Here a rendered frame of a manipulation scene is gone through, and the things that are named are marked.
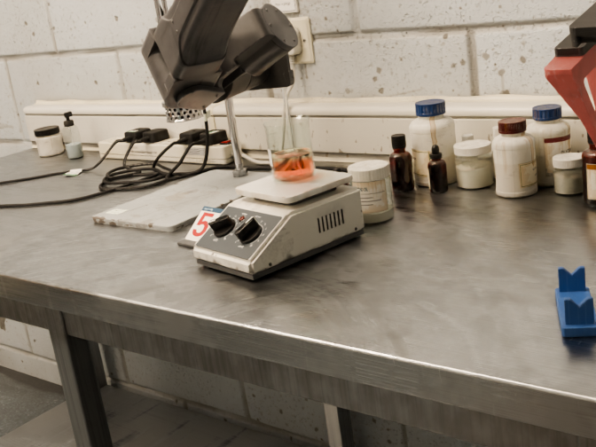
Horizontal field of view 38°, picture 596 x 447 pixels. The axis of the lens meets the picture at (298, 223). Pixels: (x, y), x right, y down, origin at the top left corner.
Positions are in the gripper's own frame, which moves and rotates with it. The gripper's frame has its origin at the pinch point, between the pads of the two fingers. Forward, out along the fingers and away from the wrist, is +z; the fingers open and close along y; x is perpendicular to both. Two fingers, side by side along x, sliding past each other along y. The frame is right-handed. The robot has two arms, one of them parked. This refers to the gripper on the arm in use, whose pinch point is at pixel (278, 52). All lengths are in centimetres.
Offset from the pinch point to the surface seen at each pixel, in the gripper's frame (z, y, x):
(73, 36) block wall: 67, 83, -1
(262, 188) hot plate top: -5.8, 2.7, 16.9
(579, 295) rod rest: -21, -39, 25
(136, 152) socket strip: 50, 60, 24
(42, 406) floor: 67, 120, 100
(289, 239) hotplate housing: -11.8, -3.1, 22.1
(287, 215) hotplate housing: -11.0, -3.0, 19.1
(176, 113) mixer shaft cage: 16.9, 27.8, 10.0
